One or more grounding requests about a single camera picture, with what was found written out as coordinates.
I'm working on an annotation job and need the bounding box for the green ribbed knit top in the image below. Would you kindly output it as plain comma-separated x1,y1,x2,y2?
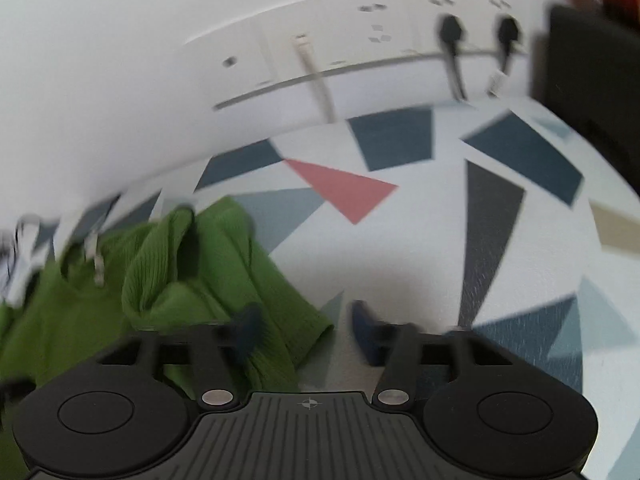
1,197,332,479

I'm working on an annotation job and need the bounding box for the geometric pattern table cover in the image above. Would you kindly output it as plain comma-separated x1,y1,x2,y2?
1,99,639,479

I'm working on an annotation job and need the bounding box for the black plug left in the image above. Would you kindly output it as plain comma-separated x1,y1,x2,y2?
438,14,468,102

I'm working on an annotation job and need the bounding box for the black plug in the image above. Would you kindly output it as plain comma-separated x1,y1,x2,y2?
438,14,468,102
497,15,521,75

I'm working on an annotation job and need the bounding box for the black plug right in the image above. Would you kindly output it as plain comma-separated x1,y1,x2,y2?
497,15,521,75

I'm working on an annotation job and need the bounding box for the black cabinet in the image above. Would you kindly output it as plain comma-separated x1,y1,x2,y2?
542,4,639,170

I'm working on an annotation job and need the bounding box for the white wall socket panel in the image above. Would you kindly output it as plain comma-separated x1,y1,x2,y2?
180,0,532,106

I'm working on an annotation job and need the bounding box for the white network cable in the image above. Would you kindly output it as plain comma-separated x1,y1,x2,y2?
290,32,338,123

